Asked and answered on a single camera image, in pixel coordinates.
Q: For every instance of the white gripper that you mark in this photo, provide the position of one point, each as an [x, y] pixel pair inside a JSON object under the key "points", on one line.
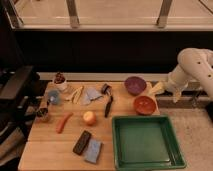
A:
{"points": [[175, 83]]}

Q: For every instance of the red bowl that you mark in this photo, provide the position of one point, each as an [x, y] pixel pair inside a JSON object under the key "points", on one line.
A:
{"points": [[144, 105]]}

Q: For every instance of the purple bowl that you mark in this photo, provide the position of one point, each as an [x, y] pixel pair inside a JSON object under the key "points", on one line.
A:
{"points": [[135, 85]]}

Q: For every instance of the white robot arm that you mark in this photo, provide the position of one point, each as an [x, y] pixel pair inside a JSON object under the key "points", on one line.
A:
{"points": [[193, 63]]}

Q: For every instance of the green plastic tray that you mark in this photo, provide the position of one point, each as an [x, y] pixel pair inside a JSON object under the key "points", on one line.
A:
{"points": [[145, 143]]}

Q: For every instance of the blue crumpled cloth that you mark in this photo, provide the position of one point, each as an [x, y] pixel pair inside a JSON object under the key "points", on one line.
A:
{"points": [[90, 95]]}

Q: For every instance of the orange apple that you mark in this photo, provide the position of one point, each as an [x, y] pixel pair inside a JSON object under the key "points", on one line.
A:
{"points": [[89, 118]]}

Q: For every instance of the black rectangular block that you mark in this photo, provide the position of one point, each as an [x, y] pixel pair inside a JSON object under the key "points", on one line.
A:
{"points": [[82, 142]]}

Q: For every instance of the blue sponge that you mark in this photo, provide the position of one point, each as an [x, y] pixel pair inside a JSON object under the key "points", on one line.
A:
{"points": [[93, 151]]}

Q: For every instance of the blue transparent cup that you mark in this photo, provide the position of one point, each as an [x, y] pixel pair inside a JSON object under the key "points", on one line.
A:
{"points": [[53, 97]]}

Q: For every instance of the small dark cup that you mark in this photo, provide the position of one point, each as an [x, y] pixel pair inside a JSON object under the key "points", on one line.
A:
{"points": [[42, 115]]}

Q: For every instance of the black chair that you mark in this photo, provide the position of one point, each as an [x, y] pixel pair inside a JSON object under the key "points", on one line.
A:
{"points": [[19, 85]]}

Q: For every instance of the black handled brush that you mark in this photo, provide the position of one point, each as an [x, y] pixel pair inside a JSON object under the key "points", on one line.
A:
{"points": [[107, 90]]}

